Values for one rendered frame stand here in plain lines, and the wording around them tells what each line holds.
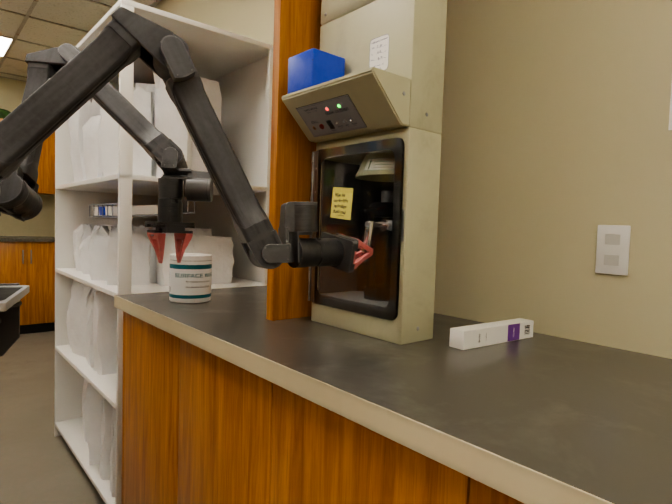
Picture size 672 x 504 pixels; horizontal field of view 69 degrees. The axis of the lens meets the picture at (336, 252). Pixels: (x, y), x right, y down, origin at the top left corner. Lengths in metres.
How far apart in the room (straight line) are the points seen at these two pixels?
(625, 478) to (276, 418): 0.61
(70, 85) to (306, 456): 0.74
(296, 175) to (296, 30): 0.38
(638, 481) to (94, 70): 0.93
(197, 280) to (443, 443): 1.08
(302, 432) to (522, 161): 0.90
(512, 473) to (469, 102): 1.13
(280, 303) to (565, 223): 0.75
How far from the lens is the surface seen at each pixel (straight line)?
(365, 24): 1.25
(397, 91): 1.06
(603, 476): 0.63
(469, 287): 1.48
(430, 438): 0.68
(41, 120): 0.91
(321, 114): 1.19
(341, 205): 1.19
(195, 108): 0.92
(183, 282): 1.58
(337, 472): 0.89
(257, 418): 1.07
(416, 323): 1.12
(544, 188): 1.37
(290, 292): 1.32
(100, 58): 0.93
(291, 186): 1.31
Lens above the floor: 1.19
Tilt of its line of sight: 3 degrees down
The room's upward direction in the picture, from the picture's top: 2 degrees clockwise
